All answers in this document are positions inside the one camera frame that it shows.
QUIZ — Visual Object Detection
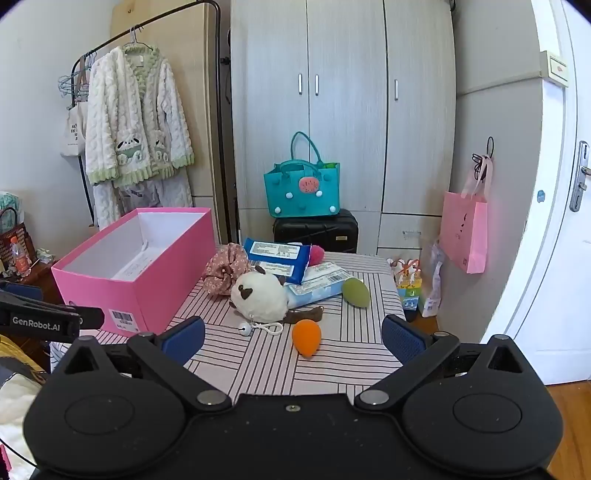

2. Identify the green makeup sponge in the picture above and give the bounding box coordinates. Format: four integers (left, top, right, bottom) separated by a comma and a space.
342, 277, 370, 309

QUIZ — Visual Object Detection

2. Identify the pink floral fabric scrunchie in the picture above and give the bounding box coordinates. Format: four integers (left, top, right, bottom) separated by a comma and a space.
201, 243, 250, 296

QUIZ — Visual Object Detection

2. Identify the white panda plush toy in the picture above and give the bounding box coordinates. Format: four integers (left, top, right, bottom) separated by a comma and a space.
230, 265, 288, 324

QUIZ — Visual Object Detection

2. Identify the orange makeup sponge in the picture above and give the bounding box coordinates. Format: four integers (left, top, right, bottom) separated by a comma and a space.
291, 319, 322, 358

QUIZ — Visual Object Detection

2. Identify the white tissue pack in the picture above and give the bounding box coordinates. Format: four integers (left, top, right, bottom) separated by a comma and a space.
283, 262, 352, 309

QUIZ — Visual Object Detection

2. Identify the pink strawberry sponge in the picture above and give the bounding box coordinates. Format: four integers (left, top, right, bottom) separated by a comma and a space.
308, 245, 325, 266

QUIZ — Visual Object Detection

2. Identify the blue wet wipes pack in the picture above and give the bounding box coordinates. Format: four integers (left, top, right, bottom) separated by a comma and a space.
243, 238, 311, 285

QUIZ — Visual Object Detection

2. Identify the wooden nightstand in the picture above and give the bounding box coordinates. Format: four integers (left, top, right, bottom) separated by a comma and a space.
1, 262, 63, 304

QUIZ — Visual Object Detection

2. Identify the plastic water bottle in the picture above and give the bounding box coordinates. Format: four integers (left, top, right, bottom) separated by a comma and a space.
10, 236, 31, 277

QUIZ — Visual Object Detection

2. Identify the pink cardboard box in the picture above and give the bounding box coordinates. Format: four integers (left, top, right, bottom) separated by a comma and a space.
52, 207, 216, 337

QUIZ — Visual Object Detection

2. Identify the red woven basket bag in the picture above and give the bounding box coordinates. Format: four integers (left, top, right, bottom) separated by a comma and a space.
1, 207, 37, 276

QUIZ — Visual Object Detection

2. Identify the drink bottle pack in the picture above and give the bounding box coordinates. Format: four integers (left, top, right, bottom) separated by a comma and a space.
391, 258, 423, 311

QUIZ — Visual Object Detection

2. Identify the pink paper shopping bag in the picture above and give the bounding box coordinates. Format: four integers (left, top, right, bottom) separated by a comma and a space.
439, 156, 494, 274

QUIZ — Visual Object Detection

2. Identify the white door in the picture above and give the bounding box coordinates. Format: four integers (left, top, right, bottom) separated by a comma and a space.
485, 1, 590, 385

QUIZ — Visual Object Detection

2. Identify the black suitcase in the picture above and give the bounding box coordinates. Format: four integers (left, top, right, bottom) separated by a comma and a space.
273, 209, 359, 253

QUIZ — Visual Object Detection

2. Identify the white canvas tote bag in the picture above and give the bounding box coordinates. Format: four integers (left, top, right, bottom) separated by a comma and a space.
60, 102, 88, 157

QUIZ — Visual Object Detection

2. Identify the white knit cardigan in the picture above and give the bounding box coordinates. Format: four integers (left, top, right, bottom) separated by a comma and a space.
84, 44, 197, 231

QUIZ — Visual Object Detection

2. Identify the teal felt tote bag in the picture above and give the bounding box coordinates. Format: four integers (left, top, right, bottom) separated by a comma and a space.
263, 131, 341, 219

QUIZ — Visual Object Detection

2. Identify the grey wardrobe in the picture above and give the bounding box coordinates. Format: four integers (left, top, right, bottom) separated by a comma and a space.
230, 1, 456, 259

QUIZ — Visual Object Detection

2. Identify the black clothes rack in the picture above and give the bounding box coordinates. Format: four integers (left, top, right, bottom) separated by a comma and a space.
68, 1, 236, 243

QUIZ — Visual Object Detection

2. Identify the metal door handle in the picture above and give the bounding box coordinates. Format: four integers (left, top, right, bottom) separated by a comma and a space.
569, 141, 590, 212

